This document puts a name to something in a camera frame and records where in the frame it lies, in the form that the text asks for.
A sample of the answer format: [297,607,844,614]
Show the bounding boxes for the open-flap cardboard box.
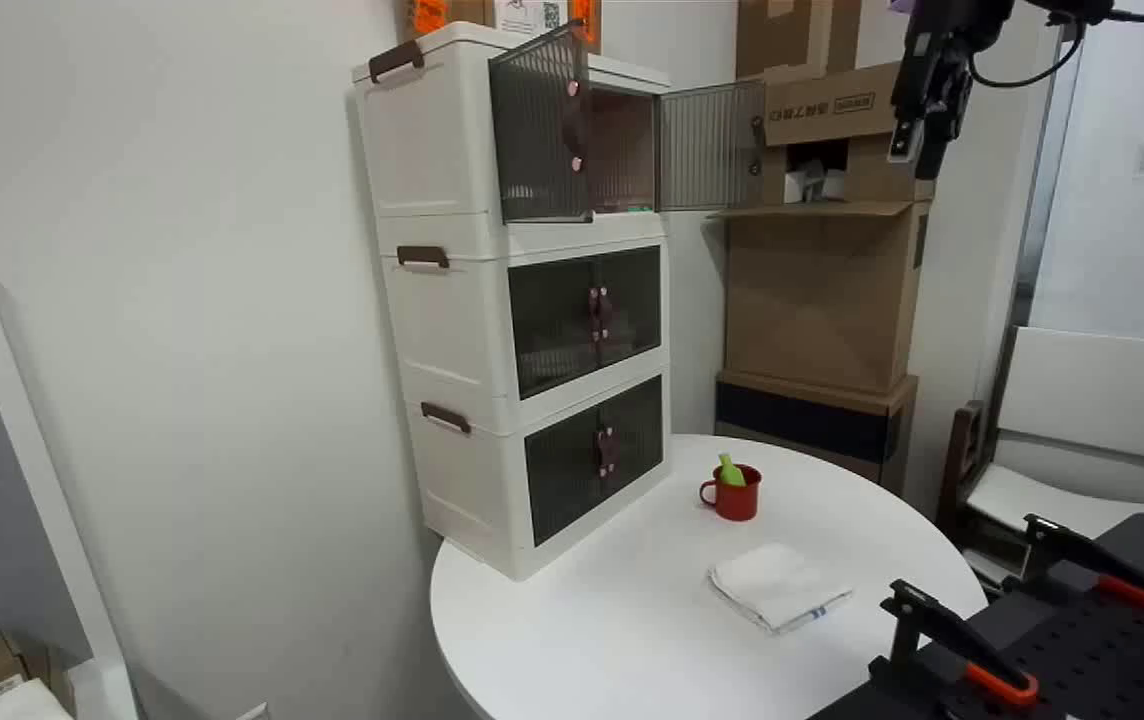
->
[727,56,940,222]

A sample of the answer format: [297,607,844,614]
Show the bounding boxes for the white three-tier storage cabinet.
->
[351,18,677,586]

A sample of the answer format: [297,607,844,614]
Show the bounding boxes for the orange cup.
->
[698,459,763,525]

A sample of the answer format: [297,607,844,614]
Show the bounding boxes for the small taped cardboard box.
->
[734,0,866,82]

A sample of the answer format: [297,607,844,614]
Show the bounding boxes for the white board panel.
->
[968,325,1144,545]

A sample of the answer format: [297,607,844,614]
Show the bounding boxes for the white folded cloth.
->
[706,542,856,634]

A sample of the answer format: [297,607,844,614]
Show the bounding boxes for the black and white device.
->
[782,135,856,210]

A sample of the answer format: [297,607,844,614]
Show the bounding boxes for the brown cabinet side handle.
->
[364,35,430,87]
[416,397,477,442]
[391,240,453,278]

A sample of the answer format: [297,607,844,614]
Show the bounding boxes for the large brown cardboard box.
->
[721,202,934,403]

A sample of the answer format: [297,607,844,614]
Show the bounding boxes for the orange and white box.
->
[410,0,607,56]

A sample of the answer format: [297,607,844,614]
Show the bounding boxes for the green item in cup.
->
[712,448,753,492]

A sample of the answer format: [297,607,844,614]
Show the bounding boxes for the black red clamp tool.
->
[807,511,1144,720]

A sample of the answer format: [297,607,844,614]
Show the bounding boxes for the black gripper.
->
[893,28,979,184]

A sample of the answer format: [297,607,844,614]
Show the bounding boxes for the black clamp with orange handle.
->
[1017,511,1144,618]
[869,575,1046,711]

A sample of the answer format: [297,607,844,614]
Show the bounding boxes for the cardboard box with black band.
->
[712,374,924,495]

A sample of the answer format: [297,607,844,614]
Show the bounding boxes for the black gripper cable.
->
[968,0,1144,97]

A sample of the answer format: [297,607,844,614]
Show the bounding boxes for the brown wooden chair part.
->
[936,397,989,525]

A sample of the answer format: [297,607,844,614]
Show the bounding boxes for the tinted cabinet door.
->
[488,19,596,226]
[655,75,789,217]

